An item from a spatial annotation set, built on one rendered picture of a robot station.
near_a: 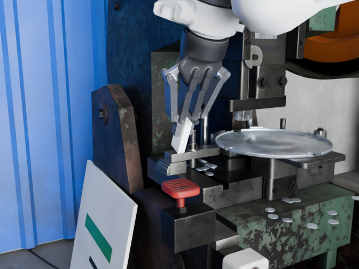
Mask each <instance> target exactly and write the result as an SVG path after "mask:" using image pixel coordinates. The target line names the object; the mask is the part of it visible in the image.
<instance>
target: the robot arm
mask: <svg viewBox="0 0 359 269"><path fill-rule="evenodd" d="M351 1H354V0H158V1H157V2H155V3H154V9H153V12H154V14H155V15H158V16H160V17H163V18H165V19H168V20H171V21H173V22H176V23H180V24H183V25H186V27H185V28H184V30H183V36H182V40H181V45H180V55H179V57H178V58H177V60H176V62H175V65H174V66H173V67H172V68H170V69H168V70H167V69H166V68H163V69H162V70H161V75H162V77H163V79H164V80H165V109H166V115H167V116H168V117H169V118H170V120H171V121H172V122H173V126H172V130H171V132H172V134H173V139H172V142H171V145H172V147H173V148H174V150H175V151H176V152H177V154H180V153H184V151H185V148H186V144H187V141H188V137H189V135H191V134H192V132H193V128H194V125H197V124H199V121H198V119H199V118H205V117H206V116H207V114H208V112H209V110H210V108H211V107H212V105H213V103H214V101H215V99H216V97H217V95H218V93H219V91H220V89H221V87H222V85H223V84H224V83H225V81H226V80H227V79H228V78H229V77H230V75H231V73H230V72H229V71H228V70H226V69H225V68H224V67H223V66H222V60H223V59H224V57H225V54H226V51H227V47H228V44H229V37H230V36H233V35H235V33H236V31H239V32H243V30H244V27H245V26H246V27H247V28H248V29H249V30H250V31H252V32H256V33H262V34H268V35H274V36H277V35H280V34H283V33H285V32H288V31H291V30H292V29H294V28H295V27H297V26H298V25H300V24H301V23H303V22H304V21H306V20H307V19H309V18H310V17H312V16H313V15H314V14H316V13H317V12H319V11H320V10H322V9H324V8H327V7H331V6H335V5H339V4H343V3H347V2H351ZM239 21H241V22H242V23H243V24H244V25H241V24H239ZM178 73H179V74H180V76H181V79H180V84H181V86H180V89H179V93H178V97H177V84H176V82H177V81H178V77H177V75H178Z"/></svg>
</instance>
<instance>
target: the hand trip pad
mask: <svg viewBox="0 0 359 269"><path fill-rule="evenodd" d="M161 189H162V190H163V191H164V192H165V193H167V194H168V195H170V196H171V197H173V198H175V199H176V206H177V207H179V208H182V207H184V198H187V197H192V196H196V195H198V194H200V187H199V186H198V185H196V184H195V183H193V182H191V181H189V180H187V179H183V178H180V179H174V180H169V181H164V182H163V183H162V184H161Z"/></svg>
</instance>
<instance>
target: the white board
mask: <svg viewBox="0 0 359 269"><path fill-rule="evenodd" d="M137 207H138V205H137V204H136V203H135V202H134V201H133V200H132V199H131V198H130V197H129V196H128V195H127V194H126V193H125V192H124V191H123V190H122V189H120V188H119V187H118V186H117V185H116V184H115V183H114V182H113V181H112V180H111V179H109V177H108V176H107V175H105V174H104V173H103V172H102V171H101V170H100V169H99V168H97V167H96V166H95V165H94V164H93V162H92V161H91V160H87V167H86V171H85V178H84V184H83V191H82V197H81V203H80V210H79V216H78V221H77V227H76V233H75V240H74V247H73V253H72V260H71V266H70V269H127V263H128V257H129V251H130V246H131V239H132V234H133V230H134V224H135V218H136V212H137Z"/></svg>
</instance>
